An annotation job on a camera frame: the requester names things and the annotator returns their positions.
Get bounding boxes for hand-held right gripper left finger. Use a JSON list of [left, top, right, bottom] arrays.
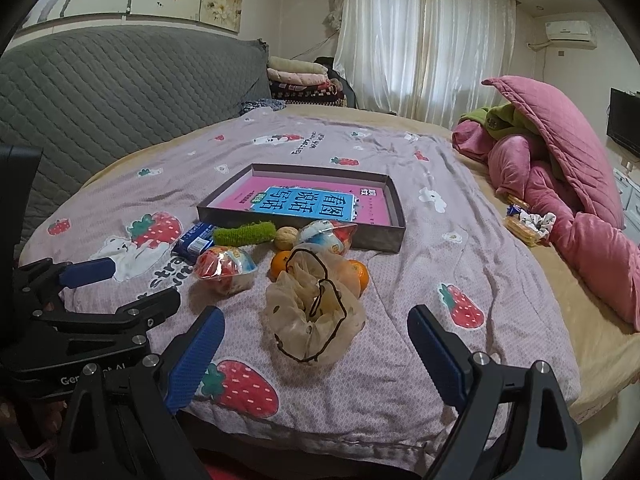
[[54, 306, 227, 480]]

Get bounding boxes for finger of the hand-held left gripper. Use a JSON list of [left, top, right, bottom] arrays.
[[30, 287, 182, 348], [11, 256, 117, 318]]

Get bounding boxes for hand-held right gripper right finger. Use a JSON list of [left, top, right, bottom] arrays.
[[407, 304, 586, 480]]

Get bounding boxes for red clear-wrapped jelly cup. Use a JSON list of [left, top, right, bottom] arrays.
[[297, 220, 359, 257], [194, 245, 259, 296]]

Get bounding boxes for blue snack packet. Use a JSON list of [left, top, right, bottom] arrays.
[[171, 221, 217, 262]]

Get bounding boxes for orange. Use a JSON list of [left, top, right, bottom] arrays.
[[345, 258, 371, 298], [270, 250, 293, 282]]

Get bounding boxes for green fuzzy scrunchie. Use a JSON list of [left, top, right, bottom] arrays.
[[212, 220, 277, 247]]

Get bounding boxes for grey shallow cardboard box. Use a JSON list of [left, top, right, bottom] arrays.
[[196, 162, 407, 253]]

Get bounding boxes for walnut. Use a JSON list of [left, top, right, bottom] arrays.
[[274, 226, 300, 251]]

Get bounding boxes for strawberry printed purple blanket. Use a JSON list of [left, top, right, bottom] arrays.
[[17, 110, 583, 461]]

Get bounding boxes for beige bed sheet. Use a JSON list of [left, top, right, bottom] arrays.
[[280, 102, 640, 426]]

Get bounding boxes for yellow biscuit packet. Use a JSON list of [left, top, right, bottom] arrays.
[[504, 215, 543, 247]]

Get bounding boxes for white floral scrunchie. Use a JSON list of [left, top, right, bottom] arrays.
[[517, 210, 557, 241]]

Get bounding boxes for pink fleece quilt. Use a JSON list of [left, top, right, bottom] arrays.
[[452, 120, 640, 333]]

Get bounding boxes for grey quilted headboard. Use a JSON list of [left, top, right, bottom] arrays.
[[0, 25, 273, 261]]

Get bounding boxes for pink and blue book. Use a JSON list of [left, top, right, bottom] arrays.
[[212, 175, 396, 226]]

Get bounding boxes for dark blue cloth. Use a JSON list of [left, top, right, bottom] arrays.
[[239, 97, 287, 117]]

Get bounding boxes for green blanket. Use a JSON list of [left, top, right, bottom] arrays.
[[459, 102, 571, 181]]

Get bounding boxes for white cabinet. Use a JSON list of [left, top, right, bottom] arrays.
[[612, 157, 640, 211]]

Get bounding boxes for dark patterned folded blanket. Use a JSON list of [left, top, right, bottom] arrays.
[[270, 80, 351, 107]]

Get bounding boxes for pink folded blanket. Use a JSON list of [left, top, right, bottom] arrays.
[[267, 71, 331, 87]]

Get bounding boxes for beige folded blanket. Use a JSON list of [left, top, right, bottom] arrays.
[[267, 56, 328, 76]]

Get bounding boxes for black television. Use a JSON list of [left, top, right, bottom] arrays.
[[606, 87, 640, 158]]

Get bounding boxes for white sheer curtain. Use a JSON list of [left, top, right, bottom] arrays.
[[332, 0, 518, 128]]

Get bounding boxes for white air conditioner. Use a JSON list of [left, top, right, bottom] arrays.
[[544, 20, 598, 51]]

